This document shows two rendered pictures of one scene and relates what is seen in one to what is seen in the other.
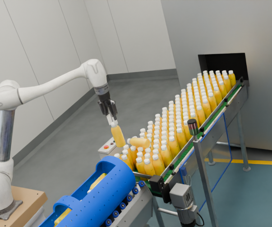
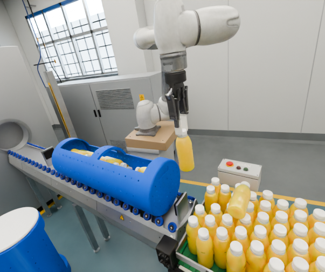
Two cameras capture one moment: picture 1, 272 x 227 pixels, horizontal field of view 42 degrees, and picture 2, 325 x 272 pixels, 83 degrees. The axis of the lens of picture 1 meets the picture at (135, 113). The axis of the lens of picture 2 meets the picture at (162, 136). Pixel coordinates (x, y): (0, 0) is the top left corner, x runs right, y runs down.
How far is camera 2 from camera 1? 213 cm
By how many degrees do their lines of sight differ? 76
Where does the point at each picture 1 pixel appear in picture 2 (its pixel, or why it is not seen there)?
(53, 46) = not seen: outside the picture
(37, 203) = (154, 144)
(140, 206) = (153, 238)
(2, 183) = (141, 111)
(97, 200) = (102, 174)
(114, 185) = (120, 183)
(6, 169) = (161, 107)
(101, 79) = (158, 42)
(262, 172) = not seen: outside the picture
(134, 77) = not seen: outside the picture
